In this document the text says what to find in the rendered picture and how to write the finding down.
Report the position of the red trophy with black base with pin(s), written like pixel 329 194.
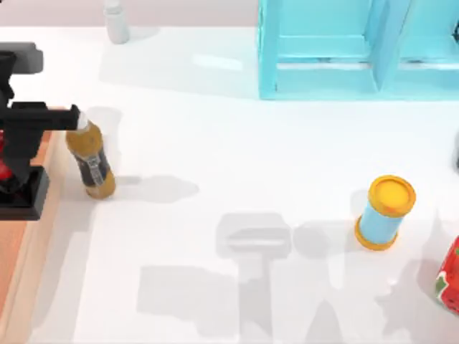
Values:
pixel 30 200

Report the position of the pale grey rounded box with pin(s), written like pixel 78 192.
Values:
pixel 27 59

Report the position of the orange bottle with white cap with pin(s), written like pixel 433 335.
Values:
pixel 89 150

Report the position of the shallow salmon-coloured box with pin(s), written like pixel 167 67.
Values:
pixel 32 258

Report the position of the light blue rack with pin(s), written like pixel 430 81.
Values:
pixel 322 46

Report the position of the blue can with yellow lids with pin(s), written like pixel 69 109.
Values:
pixel 383 218

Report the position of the dark grey object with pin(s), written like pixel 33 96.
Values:
pixel 456 152

